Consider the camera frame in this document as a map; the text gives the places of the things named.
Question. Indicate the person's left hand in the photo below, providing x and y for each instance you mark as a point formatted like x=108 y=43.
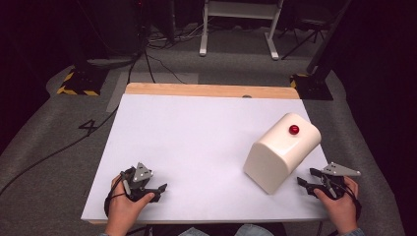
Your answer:
x=121 y=209

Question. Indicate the wooden table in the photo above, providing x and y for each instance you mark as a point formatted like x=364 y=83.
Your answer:
x=213 y=90

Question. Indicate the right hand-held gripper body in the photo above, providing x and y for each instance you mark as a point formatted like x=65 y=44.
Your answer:
x=337 y=170

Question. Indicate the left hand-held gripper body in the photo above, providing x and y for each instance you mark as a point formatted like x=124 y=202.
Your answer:
x=139 y=183

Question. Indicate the person's right leg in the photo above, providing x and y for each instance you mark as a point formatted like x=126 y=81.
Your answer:
x=254 y=230

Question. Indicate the white desk frame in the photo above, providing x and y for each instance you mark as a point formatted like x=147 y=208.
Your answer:
x=241 y=10

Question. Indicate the black floor tape mark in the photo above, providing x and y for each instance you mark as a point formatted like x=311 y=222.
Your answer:
x=88 y=126

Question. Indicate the white table board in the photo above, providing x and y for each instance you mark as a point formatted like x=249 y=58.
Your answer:
x=196 y=147

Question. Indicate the person's leg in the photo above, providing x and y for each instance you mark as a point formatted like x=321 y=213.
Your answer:
x=195 y=232
x=254 y=230

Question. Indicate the cream box with red knob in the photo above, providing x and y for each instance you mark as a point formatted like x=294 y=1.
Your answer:
x=278 y=154

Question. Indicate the black tripod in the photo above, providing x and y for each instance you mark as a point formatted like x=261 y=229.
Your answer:
x=303 y=41

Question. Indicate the person's left leg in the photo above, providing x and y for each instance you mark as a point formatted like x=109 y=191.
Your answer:
x=195 y=232

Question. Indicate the person's right hand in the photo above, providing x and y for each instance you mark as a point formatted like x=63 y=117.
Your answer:
x=342 y=209

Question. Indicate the round table grommet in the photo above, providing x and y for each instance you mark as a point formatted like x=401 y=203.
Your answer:
x=246 y=96

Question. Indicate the black stand with striped base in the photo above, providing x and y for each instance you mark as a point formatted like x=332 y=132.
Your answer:
x=314 y=87
x=82 y=82

